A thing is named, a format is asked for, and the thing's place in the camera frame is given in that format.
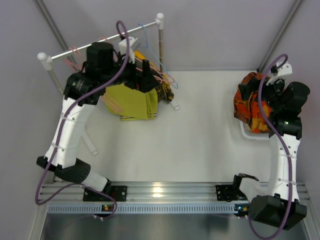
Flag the orange camouflage trousers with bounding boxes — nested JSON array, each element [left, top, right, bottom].
[[233, 72, 269, 134]]

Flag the pink hanger of orange trousers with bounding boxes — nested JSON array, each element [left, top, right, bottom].
[[63, 46, 83, 73]]

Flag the pink hanger of beige trousers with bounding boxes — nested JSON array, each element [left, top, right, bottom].
[[101, 95, 123, 115]]

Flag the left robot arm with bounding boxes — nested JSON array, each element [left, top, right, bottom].
[[36, 39, 160, 195]]

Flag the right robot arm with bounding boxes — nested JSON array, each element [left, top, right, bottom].
[[232, 79, 310, 230]]

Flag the yellow camouflage trousers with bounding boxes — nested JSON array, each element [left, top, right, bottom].
[[133, 50, 176, 104]]

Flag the lime green trousers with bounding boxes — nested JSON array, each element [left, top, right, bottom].
[[103, 84, 158, 121]]

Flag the white plastic mesh basket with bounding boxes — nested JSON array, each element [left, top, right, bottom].
[[239, 120, 269, 141]]

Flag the white metal clothes rack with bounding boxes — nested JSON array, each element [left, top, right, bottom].
[[37, 13, 172, 156]]

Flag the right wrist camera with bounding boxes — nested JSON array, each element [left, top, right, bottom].
[[266, 62, 293, 86]]

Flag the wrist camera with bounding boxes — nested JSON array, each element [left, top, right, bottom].
[[118, 36, 140, 63], [266, 62, 293, 86]]

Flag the light blue wire hanger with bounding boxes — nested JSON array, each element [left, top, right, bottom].
[[134, 22, 180, 90]]

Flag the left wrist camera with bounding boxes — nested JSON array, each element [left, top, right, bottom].
[[118, 36, 140, 63]]

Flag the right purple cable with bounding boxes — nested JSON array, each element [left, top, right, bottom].
[[247, 53, 294, 238]]

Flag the purple cable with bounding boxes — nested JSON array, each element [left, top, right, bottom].
[[247, 53, 294, 238], [34, 20, 131, 221]]

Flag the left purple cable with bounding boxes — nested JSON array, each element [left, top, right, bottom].
[[34, 20, 131, 221]]

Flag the aluminium corner frame post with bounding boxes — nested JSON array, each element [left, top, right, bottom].
[[256, 0, 305, 73]]

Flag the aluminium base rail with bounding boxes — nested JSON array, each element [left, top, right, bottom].
[[37, 181, 312, 215]]

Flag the left rear frame post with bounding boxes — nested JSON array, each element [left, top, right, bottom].
[[33, 0, 69, 51]]

